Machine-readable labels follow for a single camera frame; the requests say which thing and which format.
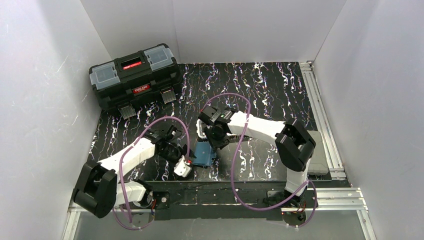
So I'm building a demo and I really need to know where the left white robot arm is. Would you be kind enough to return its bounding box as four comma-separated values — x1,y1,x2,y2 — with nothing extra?
71,125,192,219

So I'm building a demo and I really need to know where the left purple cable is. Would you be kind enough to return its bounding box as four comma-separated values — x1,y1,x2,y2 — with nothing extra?
111,116,191,231

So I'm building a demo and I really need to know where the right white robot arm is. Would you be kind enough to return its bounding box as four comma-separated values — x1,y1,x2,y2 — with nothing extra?
198,106,317,212

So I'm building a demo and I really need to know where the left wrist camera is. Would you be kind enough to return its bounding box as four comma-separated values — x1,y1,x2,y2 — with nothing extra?
173,155,192,178

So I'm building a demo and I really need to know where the white plastic basket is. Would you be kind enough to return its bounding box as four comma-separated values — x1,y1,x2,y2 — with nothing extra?
196,119,241,142

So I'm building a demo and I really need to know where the blue leather card holder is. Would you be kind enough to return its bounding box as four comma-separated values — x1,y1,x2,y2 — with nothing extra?
192,141,217,168

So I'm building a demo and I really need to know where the grey flat case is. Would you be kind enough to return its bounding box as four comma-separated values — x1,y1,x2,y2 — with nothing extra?
307,130,329,176

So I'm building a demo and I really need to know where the aluminium frame rail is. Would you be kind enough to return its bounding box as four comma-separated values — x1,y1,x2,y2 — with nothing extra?
61,61,377,240

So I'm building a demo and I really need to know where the black red toolbox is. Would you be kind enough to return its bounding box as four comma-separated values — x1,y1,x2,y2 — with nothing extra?
88,43,183,119

